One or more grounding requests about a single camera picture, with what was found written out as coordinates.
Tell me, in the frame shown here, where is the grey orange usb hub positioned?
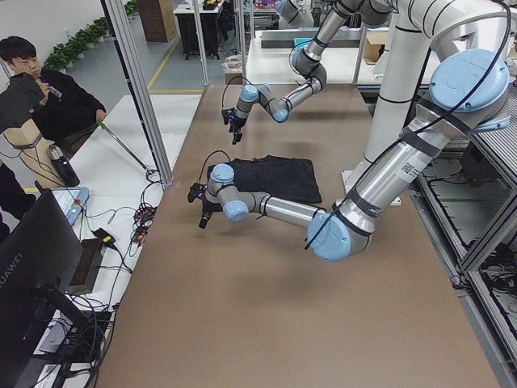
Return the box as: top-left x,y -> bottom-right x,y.
131,230 -> 147,246
133,206 -> 156,223

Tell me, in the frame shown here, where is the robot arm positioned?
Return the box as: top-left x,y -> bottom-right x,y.
187,48 -> 510,261
221,1 -> 393,145

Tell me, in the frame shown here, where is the black printed t-shirt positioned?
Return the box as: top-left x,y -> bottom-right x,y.
226,155 -> 322,205

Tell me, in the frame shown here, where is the aluminium frame post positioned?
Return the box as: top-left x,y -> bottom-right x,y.
100,0 -> 173,188

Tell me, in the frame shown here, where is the teach pendant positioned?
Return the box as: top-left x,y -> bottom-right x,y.
52,187 -> 90,226

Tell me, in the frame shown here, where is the seated person in black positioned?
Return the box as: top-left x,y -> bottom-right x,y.
1,36 -> 107,158

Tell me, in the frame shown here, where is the blue plastic bin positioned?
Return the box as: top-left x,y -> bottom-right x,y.
293,37 -> 313,48

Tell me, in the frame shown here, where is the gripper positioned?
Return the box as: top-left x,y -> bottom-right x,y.
221,108 -> 247,145
187,183 -> 222,229

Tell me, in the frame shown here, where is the black Huawei monitor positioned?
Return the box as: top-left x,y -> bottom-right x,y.
1,190 -> 103,387

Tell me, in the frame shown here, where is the reacher grabber tool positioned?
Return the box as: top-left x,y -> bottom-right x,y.
96,118 -> 158,183

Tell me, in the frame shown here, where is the black yellow-labelled power adapter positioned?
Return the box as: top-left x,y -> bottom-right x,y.
92,228 -> 116,249

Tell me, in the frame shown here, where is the black thermos bottle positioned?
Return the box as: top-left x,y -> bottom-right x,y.
48,145 -> 80,187

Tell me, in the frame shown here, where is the cardboard box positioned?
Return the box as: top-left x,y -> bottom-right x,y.
363,31 -> 389,65

